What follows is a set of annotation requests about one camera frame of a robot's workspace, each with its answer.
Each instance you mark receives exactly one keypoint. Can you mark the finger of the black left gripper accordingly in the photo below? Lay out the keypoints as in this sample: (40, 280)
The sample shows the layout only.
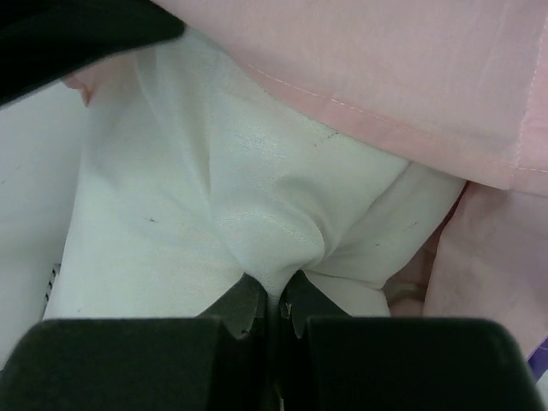
(44, 41)

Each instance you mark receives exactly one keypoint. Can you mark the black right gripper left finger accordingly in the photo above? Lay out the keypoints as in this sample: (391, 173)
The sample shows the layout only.
(215, 361)

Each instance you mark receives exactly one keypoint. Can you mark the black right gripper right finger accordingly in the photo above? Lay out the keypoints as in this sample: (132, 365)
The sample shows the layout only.
(333, 361)

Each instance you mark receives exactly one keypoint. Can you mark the white pillow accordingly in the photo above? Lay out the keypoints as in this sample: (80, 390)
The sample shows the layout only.
(192, 175)

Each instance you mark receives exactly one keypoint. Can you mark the pink pillowcase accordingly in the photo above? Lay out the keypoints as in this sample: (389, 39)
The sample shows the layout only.
(457, 86)

